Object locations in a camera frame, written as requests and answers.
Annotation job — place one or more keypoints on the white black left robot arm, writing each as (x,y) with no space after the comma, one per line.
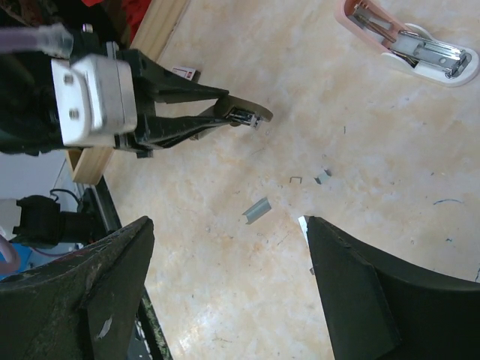
(29,116)

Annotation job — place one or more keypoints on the grey staple strip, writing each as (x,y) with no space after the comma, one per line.
(257,210)
(303,223)

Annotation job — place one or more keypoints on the red white staple box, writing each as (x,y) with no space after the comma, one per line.
(187,73)

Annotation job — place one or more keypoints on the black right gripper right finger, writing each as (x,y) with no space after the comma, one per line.
(378,306)

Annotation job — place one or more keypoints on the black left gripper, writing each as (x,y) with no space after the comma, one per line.
(138,83)

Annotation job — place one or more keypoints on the red hanging garment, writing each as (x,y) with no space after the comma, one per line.
(126,15)

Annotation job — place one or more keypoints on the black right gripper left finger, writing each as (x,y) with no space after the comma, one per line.
(42,313)

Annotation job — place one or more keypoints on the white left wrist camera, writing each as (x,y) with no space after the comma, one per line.
(81,94)

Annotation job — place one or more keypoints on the small loose staple piece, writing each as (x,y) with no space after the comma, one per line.
(323,177)

